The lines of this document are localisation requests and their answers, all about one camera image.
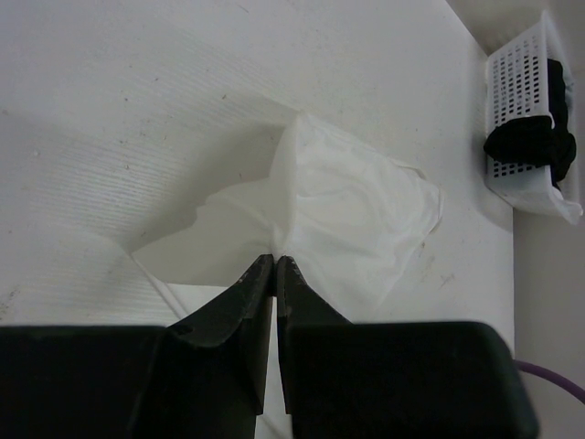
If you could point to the white garment in basket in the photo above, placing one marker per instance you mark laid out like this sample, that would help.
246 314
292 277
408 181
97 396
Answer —
569 192

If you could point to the white tank top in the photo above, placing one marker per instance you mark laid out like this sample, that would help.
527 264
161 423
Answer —
349 216

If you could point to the black tank top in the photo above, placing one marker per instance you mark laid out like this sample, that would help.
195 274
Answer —
539 140

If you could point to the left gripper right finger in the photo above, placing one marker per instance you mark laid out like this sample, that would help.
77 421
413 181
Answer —
449 379

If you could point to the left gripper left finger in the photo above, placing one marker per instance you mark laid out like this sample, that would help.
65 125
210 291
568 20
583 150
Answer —
202 377

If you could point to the white plastic laundry basket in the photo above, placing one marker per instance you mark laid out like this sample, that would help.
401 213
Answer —
517 87

